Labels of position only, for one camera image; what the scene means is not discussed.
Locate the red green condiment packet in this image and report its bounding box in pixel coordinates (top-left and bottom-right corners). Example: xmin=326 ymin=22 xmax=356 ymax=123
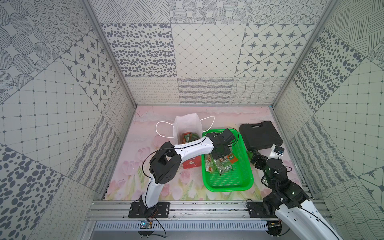
xmin=181 ymin=132 xmax=200 ymax=144

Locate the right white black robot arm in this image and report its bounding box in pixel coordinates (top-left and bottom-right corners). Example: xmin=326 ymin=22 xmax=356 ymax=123
xmin=251 ymin=145 xmax=342 ymax=240

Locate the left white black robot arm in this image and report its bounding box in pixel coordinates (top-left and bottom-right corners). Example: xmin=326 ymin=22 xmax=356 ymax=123
xmin=140 ymin=128 xmax=238 ymax=209

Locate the green red sauce packet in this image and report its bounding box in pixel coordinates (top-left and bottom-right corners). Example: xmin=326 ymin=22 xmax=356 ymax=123
xmin=205 ymin=154 xmax=216 ymax=174

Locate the green plastic basket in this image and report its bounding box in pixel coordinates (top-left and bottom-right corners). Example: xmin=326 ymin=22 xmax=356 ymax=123
xmin=202 ymin=128 xmax=254 ymax=193

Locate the black plastic tool case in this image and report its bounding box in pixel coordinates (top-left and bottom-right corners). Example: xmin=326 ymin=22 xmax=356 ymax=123
xmin=239 ymin=121 xmax=283 ymax=151

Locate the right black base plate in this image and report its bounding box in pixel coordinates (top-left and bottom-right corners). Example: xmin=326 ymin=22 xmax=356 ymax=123
xmin=246 ymin=202 xmax=278 ymax=219

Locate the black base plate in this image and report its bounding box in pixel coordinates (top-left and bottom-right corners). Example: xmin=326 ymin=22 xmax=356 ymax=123
xmin=246 ymin=202 xmax=278 ymax=219
xmin=129 ymin=202 xmax=170 ymax=219

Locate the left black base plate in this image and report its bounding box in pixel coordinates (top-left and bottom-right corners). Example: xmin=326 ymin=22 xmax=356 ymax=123
xmin=129 ymin=202 xmax=170 ymax=219

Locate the aluminium mounting rail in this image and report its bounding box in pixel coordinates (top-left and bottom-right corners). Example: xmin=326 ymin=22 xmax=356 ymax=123
xmin=85 ymin=200 xmax=278 ymax=221

